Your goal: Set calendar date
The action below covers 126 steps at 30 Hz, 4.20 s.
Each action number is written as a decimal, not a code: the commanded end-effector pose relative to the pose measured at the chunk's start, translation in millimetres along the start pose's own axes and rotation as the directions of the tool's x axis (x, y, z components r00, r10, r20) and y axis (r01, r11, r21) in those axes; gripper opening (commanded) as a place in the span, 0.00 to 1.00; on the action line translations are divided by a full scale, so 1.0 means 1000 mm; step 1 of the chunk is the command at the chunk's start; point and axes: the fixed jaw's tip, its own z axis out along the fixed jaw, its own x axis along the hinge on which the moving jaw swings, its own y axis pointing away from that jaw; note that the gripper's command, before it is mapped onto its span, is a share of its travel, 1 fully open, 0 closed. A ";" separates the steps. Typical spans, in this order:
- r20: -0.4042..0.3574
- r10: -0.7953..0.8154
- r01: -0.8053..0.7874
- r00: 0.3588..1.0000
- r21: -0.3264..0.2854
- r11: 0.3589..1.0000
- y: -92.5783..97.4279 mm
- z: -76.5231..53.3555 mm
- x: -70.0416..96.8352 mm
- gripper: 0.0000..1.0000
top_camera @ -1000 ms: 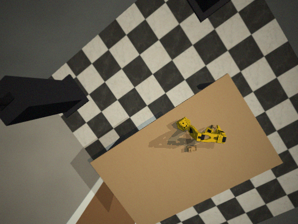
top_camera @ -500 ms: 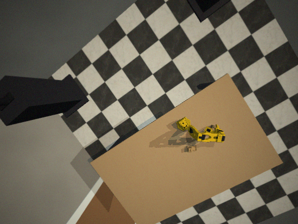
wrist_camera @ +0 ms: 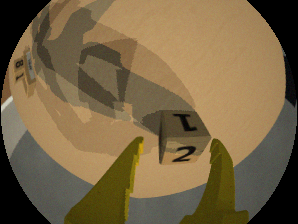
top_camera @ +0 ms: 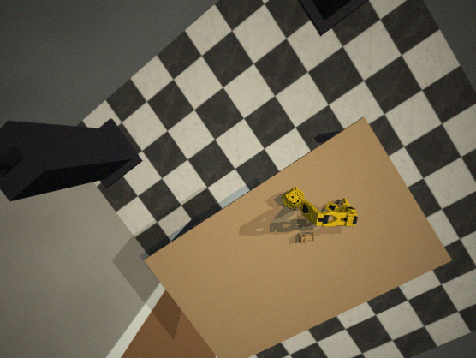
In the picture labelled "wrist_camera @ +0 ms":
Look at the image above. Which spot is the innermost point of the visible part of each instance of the tan cube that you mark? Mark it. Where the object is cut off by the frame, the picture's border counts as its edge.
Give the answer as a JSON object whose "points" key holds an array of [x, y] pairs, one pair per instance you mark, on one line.
{"points": [[182, 137], [18, 72]]}

